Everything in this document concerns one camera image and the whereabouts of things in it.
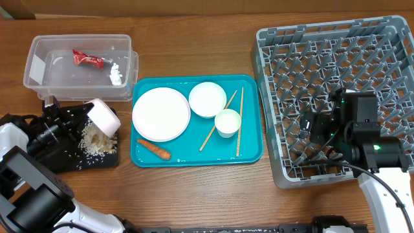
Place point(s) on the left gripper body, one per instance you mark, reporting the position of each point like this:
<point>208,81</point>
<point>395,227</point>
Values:
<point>53,131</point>

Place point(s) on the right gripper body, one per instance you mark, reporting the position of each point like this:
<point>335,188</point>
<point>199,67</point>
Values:
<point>322,133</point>

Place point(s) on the white tissue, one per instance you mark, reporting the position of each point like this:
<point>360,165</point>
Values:
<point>115,75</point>

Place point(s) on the red snack wrapper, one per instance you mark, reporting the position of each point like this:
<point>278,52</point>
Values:
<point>80,58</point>

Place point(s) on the wooden chopstick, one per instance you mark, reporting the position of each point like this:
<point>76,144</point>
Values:
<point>214,127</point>
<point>240,123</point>

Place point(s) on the pink plate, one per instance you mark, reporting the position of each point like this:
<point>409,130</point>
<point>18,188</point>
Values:
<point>161,114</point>

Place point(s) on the white cup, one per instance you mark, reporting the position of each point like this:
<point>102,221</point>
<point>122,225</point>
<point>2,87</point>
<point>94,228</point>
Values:
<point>227,122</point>

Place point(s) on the white bowl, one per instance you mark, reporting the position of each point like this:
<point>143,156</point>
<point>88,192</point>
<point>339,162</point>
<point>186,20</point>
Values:
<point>207,99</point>

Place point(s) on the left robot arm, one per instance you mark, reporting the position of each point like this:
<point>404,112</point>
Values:
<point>35,199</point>

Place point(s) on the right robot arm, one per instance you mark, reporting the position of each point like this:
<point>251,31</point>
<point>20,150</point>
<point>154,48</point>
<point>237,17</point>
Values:
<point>378,162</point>

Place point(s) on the clear plastic waste bin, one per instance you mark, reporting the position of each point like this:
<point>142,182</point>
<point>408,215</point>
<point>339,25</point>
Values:
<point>50,69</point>

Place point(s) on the grey dishwasher rack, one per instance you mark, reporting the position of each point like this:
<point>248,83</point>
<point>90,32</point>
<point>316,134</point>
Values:
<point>297,67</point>

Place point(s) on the spilled white rice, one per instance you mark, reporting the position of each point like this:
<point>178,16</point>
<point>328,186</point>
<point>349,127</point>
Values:
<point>83,158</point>

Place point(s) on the nut shell food scraps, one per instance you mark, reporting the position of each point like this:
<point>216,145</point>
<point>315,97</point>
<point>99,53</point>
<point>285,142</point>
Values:
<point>101,144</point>

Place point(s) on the black rectangular tray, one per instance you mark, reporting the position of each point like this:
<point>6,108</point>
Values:
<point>67,139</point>

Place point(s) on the orange carrot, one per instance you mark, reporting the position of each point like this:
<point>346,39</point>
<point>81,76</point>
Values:
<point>158,151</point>

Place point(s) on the teal serving tray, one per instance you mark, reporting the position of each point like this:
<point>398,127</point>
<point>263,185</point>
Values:
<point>194,147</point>

